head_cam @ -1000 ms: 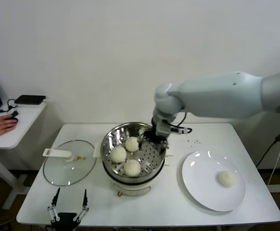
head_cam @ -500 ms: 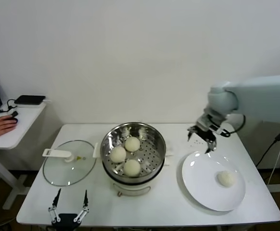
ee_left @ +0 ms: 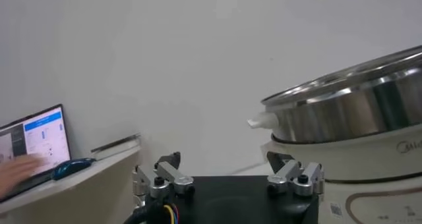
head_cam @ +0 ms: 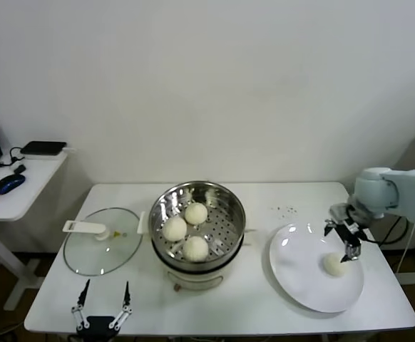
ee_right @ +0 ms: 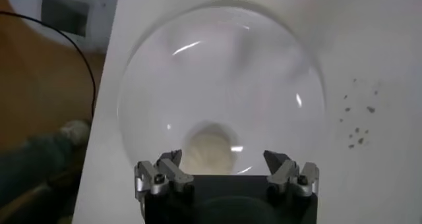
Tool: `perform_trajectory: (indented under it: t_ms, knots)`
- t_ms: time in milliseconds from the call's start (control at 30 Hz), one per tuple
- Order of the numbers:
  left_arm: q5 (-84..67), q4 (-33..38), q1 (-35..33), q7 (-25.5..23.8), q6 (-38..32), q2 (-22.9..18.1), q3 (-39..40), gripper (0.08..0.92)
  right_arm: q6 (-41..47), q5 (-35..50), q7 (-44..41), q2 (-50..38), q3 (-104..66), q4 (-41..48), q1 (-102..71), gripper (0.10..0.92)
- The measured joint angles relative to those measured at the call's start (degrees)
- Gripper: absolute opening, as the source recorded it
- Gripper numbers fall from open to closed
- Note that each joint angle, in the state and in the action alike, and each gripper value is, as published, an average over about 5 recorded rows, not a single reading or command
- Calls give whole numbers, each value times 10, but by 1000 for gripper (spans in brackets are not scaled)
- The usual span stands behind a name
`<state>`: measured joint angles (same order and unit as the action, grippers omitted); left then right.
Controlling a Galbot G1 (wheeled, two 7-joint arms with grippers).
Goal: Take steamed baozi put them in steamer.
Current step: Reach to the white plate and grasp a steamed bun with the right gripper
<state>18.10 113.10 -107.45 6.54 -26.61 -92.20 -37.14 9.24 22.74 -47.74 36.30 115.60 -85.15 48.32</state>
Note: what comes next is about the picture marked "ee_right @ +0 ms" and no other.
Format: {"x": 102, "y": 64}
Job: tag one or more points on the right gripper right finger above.
{"x": 290, "y": 177}

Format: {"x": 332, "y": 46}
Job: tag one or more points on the white steamed baozi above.
{"x": 207, "y": 153}

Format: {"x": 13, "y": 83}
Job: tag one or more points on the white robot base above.
{"x": 95, "y": 17}

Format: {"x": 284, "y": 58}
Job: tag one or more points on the scattered brown crumbs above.
{"x": 371, "y": 109}

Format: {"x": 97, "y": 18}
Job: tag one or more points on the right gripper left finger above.
{"x": 165, "y": 179}

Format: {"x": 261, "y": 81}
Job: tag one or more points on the white round plate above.
{"x": 214, "y": 80}

